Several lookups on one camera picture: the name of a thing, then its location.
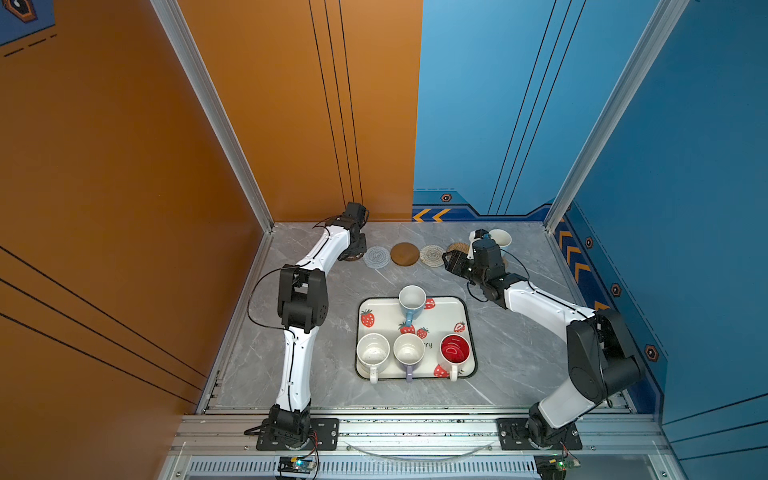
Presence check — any woven rattan round coaster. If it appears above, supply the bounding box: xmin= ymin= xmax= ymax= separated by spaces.
xmin=447 ymin=242 xmax=470 ymax=255

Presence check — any light blue mug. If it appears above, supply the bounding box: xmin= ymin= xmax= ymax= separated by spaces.
xmin=489 ymin=229 xmax=512 ymax=249

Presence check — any light blue rope coaster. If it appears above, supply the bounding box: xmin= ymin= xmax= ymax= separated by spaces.
xmin=363 ymin=246 xmax=391 ymax=270

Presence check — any colourful zigzag rope coaster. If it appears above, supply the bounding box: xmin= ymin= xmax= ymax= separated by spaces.
xmin=420 ymin=245 xmax=445 ymax=268

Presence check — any light wooden round coaster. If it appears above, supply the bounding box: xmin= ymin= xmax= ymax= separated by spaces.
xmin=390 ymin=242 xmax=420 ymax=267

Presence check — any white mug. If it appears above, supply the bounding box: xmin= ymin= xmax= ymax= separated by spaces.
xmin=356 ymin=333 xmax=391 ymax=384

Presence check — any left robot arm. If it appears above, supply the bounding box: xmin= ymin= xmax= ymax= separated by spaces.
xmin=263 ymin=202 xmax=368 ymax=449

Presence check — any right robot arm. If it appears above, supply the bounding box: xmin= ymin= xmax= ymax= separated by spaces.
xmin=442 ymin=229 xmax=646 ymax=449

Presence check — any strawberry print white tray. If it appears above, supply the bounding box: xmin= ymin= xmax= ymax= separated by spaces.
xmin=355 ymin=296 xmax=478 ymax=383

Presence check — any red interior mug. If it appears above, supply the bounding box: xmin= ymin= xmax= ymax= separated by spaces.
xmin=439 ymin=333 xmax=472 ymax=382

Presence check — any lavender mug front middle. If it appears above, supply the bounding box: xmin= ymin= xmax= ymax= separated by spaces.
xmin=393 ymin=333 xmax=426 ymax=383

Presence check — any right green circuit board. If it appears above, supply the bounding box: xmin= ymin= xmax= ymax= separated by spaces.
xmin=534 ymin=456 xmax=581 ymax=480

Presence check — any green circuit board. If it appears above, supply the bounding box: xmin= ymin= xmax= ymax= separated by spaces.
xmin=276 ymin=456 xmax=318 ymax=479
xmin=534 ymin=456 xmax=581 ymax=480

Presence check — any left green circuit board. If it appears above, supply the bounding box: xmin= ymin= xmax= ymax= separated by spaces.
xmin=276 ymin=456 xmax=318 ymax=479

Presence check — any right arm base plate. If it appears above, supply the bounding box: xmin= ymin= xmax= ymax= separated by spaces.
xmin=496 ymin=418 xmax=583 ymax=451

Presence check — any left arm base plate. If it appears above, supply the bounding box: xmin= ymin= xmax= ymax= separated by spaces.
xmin=256 ymin=417 xmax=339 ymax=451

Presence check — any aluminium front rail frame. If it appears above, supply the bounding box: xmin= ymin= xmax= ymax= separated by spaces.
xmin=160 ymin=408 xmax=684 ymax=479

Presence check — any left aluminium corner post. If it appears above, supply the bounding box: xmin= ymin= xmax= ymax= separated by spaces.
xmin=150 ymin=0 xmax=274 ymax=233

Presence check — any aluminium corner post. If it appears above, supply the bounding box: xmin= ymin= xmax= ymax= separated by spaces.
xmin=543 ymin=0 xmax=689 ymax=234
xmin=150 ymin=0 xmax=274 ymax=233

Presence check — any right aluminium corner post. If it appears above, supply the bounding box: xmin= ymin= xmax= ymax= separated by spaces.
xmin=543 ymin=0 xmax=689 ymax=234

